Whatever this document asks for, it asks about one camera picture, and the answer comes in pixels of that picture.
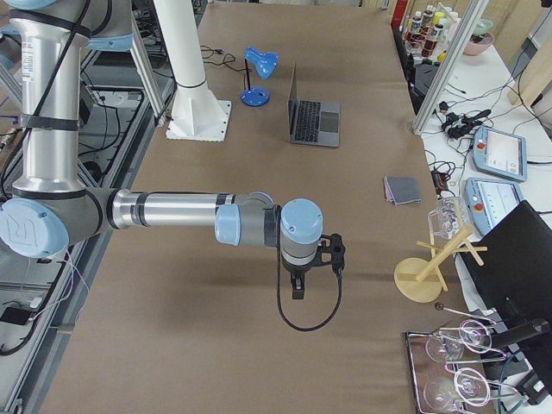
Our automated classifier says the upper wine glass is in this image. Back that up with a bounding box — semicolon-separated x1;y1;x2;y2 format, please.
425;319;492;362

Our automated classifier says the lower wine glass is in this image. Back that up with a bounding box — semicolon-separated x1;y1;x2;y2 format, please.
423;367;491;413

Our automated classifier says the metal wire glass rack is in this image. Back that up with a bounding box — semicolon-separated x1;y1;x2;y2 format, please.
405;302;518;413

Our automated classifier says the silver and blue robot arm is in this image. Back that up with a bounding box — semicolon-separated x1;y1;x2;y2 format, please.
1;1;323;299

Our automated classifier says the wooden mug tree stand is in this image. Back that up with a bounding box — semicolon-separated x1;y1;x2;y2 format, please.
394;224;488;303

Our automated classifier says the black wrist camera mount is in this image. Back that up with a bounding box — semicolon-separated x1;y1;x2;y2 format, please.
310;233;346;276

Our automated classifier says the grey laptop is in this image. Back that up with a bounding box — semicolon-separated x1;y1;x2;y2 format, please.
288;64;342;148

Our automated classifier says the bottle rack with bottles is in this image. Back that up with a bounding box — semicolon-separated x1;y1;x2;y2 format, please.
399;1;460;63

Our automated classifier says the small black electronic box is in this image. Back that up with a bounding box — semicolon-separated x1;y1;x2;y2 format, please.
430;170;449;193

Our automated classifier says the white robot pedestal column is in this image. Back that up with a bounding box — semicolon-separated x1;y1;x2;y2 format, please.
154;0;232;142

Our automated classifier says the lower teach pendant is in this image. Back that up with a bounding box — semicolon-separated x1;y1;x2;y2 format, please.
464;178;524;235

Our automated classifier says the wine glass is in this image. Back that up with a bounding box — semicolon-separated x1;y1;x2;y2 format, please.
423;367;491;413
425;319;492;362

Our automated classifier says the blue desk lamp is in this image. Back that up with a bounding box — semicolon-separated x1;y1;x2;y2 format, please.
241;47;279;107

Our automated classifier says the black monitor panel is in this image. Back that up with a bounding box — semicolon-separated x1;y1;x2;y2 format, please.
461;201;551;376

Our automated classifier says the green bowl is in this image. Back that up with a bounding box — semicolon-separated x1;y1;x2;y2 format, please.
472;18;494;36

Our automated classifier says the grey folded cloth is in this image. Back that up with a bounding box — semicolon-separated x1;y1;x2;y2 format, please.
383;176;422;205

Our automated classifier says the clear glass mug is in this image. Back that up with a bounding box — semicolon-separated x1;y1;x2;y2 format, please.
428;197;472;240

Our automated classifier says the teach pendant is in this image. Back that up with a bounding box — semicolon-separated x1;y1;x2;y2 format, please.
472;126;528;182
464;178;524;235

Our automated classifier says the aluminium frame post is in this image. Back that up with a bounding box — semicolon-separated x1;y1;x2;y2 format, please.
412;0;489;135

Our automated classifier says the pink bowl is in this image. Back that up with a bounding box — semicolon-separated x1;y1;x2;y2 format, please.
463;33;494;56

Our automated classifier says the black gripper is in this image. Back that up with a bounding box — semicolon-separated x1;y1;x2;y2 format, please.
287;266;310;299

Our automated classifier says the upper teach pendant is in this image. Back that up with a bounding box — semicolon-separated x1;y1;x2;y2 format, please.
472;126;528;182

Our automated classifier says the black lamp power cable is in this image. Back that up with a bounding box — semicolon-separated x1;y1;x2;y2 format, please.
201;45;251;90

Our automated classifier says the black looped gripper cable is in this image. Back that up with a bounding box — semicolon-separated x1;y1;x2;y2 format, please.
275;206;344;332

